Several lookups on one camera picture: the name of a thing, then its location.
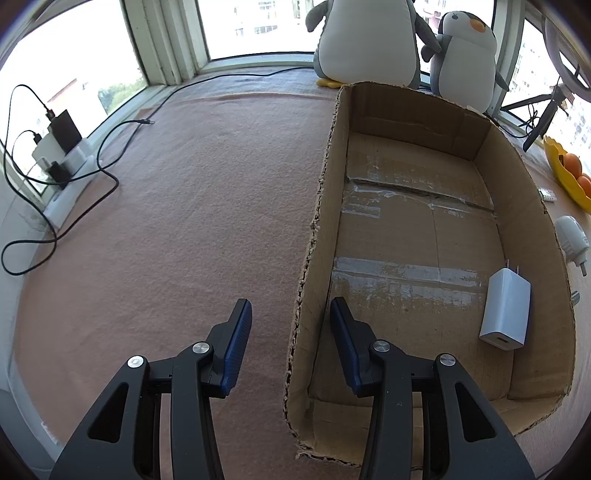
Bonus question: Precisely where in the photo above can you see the white power strip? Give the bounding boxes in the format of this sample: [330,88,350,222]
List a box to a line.
[44,138,100,229]

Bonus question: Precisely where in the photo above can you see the black cable with loose plug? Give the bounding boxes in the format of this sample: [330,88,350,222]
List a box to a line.
[95,119,154,160]

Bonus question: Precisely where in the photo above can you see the long black cable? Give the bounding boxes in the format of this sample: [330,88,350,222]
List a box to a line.
[1,64,319,276]

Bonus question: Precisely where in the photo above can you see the small grey penguin plush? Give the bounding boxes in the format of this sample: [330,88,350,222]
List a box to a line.
[420,11,509,115]

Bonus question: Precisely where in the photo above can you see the black tripod stand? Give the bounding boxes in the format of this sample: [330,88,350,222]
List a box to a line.
[501,85,571,153]

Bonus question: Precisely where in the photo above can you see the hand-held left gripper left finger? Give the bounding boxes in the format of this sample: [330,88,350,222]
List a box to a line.
[48,298,253,480]

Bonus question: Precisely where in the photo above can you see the yellow fruit bowl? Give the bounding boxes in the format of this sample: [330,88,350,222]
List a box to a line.
[543,135,591,213]

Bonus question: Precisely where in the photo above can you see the white charger block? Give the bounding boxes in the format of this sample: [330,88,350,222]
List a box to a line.
[32,134,65,162]

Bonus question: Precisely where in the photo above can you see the white plug-in mosquito repeller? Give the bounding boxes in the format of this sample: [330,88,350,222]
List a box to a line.
[555,215,591,273]

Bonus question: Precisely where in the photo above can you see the black charging cable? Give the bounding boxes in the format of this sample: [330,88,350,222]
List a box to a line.
[9,84,55,117]
[0,130,43,195]

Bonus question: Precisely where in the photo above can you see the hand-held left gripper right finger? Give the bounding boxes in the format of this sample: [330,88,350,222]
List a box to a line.
[330,296,536,480]

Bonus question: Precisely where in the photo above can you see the white USB wall charger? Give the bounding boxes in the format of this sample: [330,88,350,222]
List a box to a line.
[479,264,533,352]

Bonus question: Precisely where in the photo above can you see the large grey penguin plush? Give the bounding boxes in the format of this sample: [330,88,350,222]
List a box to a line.
[305,0,441,89]

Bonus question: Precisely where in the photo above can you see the cardboard box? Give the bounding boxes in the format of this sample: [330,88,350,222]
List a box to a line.
[283,81,578,464]

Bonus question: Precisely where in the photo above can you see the pink blanket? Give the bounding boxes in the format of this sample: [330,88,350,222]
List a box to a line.
[9,67,591,480]

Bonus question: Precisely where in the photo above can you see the grey ring light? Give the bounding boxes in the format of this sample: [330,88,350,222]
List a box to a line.
[542,14,591,102]

